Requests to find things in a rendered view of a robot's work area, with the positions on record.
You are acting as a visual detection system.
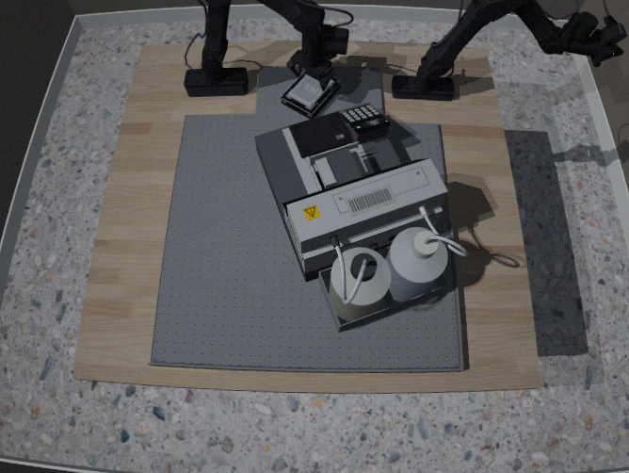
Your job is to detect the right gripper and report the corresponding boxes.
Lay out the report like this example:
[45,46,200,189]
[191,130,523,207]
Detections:
[286,42,337,91]

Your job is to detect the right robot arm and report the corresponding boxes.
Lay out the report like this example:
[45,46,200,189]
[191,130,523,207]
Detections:
[184,0,349,88]

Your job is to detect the grey flexible hose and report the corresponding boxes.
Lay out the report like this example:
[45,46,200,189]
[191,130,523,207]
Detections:
[335,246,368,305]

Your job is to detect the white flexible hose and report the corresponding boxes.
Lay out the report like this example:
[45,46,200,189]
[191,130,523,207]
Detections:
[424,215,469,257]

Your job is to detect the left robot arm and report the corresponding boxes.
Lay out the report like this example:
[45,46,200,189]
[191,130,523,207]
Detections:
[393,0,598,96]

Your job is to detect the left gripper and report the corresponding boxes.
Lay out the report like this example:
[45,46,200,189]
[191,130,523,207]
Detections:
[578,17,624,67]

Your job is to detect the white rectangular well plate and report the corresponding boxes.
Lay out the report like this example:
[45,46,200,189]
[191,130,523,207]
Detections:
[288,75,333,108]

